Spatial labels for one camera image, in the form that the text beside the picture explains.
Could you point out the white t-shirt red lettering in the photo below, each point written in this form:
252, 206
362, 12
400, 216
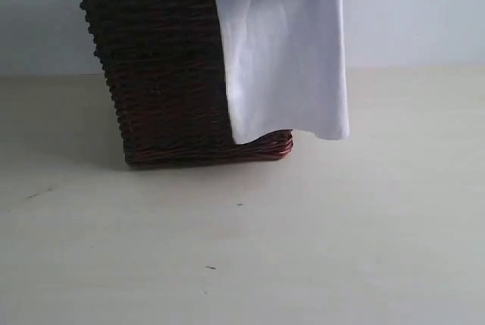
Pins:
284, 67

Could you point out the dark red wicker basket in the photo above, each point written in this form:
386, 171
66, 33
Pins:
164, 67

